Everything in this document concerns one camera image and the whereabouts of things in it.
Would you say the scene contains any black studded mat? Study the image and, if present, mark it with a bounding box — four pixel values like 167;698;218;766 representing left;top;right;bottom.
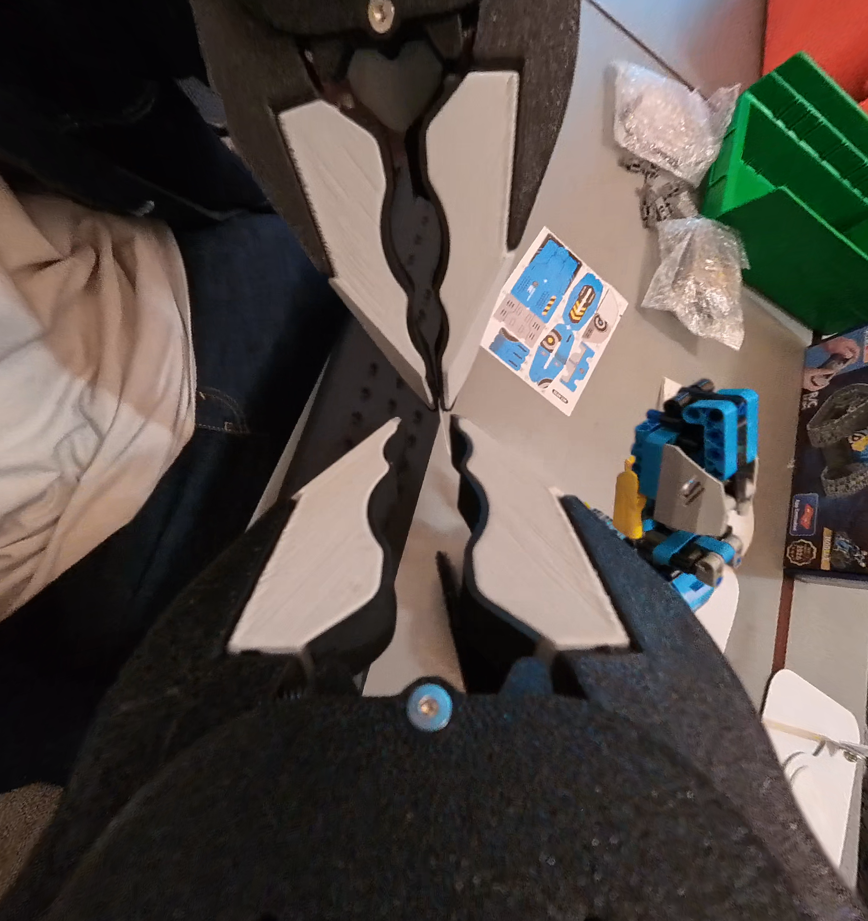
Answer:
283;313;442;555

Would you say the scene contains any white desk lamp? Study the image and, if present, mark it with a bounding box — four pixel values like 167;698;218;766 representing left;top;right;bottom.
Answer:
761;669;868;889

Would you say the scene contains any toy robot box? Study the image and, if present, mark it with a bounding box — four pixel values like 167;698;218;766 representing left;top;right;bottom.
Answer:
783;313;868;580

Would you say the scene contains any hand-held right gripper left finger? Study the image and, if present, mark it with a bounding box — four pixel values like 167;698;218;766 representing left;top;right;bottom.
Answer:
228;417;404;681

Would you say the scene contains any grey desk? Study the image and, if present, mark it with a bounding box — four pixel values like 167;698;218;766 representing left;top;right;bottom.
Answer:
261;0;823;699

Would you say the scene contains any person's white shirt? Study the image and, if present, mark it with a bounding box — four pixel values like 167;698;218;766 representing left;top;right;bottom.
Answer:
0;147;199;636

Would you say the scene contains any blue grey brick assembly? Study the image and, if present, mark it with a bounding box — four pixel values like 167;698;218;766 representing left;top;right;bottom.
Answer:
631;381;760;537

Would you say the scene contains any dark denim jacket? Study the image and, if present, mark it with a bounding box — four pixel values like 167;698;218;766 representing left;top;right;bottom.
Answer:
0;0;348;803

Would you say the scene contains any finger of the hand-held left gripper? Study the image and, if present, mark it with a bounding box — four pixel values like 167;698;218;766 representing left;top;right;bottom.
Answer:
416;68;521;414
277;99;442;413

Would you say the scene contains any green file tray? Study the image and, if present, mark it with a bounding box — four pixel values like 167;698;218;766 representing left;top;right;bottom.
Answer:
700;50;868;335

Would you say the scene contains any blue yellow brick assembly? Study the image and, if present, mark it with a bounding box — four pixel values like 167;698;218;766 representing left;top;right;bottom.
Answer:
612;455;738;585

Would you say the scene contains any blue sticker sheet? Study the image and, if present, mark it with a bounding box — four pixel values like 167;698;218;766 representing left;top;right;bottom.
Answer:
480;226;629;417

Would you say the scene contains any clear bag of dark parts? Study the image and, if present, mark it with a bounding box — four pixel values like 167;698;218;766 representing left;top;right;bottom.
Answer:
610;61;740;227

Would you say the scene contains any red file tray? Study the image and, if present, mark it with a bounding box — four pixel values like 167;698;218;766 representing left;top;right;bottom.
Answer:
761;0;868;138

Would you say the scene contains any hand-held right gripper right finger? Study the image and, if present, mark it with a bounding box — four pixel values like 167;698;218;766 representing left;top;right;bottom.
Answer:
437;415;632;681

